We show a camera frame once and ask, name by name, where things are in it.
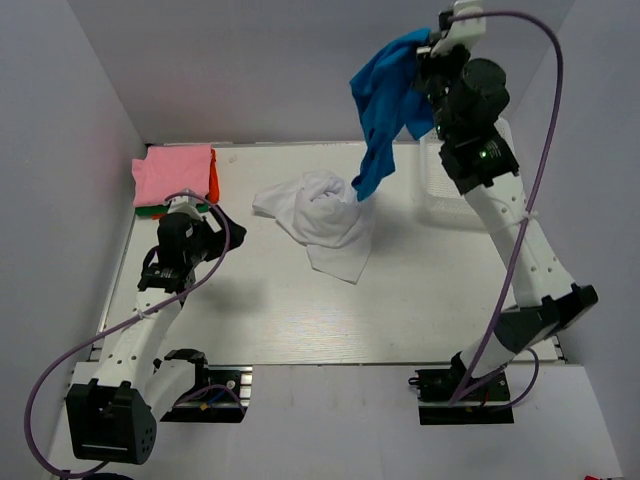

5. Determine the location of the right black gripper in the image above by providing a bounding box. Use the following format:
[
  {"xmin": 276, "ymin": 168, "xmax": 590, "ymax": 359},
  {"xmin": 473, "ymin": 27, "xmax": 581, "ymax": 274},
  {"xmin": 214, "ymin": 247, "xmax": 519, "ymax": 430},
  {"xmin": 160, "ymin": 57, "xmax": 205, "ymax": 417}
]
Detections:
[{"xmin": 411, "ymin": 34, "xmax": 472, "ymax": 143}]

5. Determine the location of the blue t shirt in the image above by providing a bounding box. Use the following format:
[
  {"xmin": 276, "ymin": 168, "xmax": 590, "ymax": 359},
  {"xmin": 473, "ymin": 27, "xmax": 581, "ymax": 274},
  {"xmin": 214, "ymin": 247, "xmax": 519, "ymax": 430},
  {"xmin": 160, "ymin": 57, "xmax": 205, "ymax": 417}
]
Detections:
[{"xmin": 349, "ymin": 28, "xmax": 434, "ymax": 202}]

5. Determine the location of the white t shirt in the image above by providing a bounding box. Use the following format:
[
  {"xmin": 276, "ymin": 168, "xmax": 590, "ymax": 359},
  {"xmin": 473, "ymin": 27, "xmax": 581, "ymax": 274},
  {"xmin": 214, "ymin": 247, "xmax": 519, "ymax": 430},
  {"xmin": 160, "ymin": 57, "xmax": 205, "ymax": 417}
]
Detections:
[{"xmin": 252, "ymin": 170, "xmax": 376, "ymax": 284}]

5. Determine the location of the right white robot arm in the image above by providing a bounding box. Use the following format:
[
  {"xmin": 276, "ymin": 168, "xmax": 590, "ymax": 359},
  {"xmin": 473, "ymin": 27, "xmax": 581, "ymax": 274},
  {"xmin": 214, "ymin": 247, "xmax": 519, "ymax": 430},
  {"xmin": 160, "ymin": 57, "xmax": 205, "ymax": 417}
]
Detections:
[{"xmin": 415, "ymin": 34, "xmax": 598, "ymax": 399}]

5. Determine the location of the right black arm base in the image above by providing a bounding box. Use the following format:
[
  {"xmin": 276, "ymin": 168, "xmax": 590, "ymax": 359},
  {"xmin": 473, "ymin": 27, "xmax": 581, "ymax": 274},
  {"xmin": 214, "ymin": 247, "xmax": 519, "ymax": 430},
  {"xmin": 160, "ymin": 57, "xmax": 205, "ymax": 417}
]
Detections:
[{"xmin": 408, "ymin": 368, "xmax": 514, "ymax": 426}]

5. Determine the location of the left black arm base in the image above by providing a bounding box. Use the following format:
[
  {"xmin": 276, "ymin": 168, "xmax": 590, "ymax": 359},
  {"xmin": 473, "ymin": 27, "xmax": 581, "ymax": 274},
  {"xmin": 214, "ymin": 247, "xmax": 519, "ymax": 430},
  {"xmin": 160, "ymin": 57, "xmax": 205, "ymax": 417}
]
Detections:
[{"xmin": 161, "ymin": 365, "xmax": 253, "ymax": 424}]

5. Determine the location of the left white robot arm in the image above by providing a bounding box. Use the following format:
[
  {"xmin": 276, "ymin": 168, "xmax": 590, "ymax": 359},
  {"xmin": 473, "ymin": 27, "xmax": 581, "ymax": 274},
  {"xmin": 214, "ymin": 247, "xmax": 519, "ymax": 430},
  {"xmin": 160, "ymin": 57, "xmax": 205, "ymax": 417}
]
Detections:
[{"xmin": 66, "ymin": 213, "xmax": 247, "ymax": 465}]

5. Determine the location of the folded pink t shirt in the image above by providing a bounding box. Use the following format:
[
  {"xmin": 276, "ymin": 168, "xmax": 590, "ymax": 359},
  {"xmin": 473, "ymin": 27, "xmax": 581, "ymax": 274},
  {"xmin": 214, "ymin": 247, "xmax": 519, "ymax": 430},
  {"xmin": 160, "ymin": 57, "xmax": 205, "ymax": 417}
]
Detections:
[{"xmin": 131, "ymin": 144, "xmax": 211, "ymax": 208}]

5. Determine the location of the white plastic basket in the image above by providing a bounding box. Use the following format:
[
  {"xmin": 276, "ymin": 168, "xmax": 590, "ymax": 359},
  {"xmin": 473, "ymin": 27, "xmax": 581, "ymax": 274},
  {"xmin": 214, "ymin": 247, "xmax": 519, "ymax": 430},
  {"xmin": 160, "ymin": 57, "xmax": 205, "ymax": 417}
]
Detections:
[{"xmin": 414, "ymin": 117, "xmax": 516, "ymax": 231}]

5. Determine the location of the folded green t shirt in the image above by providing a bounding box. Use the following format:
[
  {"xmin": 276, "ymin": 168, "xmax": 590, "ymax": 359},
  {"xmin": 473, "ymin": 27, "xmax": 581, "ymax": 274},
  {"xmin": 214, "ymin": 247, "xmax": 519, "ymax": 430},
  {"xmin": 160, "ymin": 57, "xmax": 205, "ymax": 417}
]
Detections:
[{"xmin": 135, "ymin": 205, "xmax": 169, "ymax": 219}]

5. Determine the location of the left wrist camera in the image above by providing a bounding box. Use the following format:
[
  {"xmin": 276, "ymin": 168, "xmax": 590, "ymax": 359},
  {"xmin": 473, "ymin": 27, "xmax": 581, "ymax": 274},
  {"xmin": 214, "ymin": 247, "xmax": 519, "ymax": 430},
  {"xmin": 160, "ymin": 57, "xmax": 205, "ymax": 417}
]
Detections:
[{"xmin": 165, "ymin": 189, "xmax": 201, "ymax": 220}]

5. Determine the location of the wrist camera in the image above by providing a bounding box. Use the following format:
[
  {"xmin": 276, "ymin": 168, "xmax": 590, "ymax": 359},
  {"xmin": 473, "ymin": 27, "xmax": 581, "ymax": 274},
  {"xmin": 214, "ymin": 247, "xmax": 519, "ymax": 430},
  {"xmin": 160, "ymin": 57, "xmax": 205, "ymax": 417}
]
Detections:
[
  {"xmin": 431, "ymin": 0, "xmax": 486, "ymax": 57},
  {"xmin": 165, "ymin": 189, "xmax": 201, "ymax": 220}
]

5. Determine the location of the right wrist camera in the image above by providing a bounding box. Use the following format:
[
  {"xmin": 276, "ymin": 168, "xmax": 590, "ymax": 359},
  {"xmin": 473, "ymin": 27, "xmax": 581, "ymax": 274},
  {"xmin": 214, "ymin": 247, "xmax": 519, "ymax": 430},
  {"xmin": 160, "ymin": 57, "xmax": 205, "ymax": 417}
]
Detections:
[{"xmin": 431, "ymin": 0, "xmax": 486, "ymax": 57}]

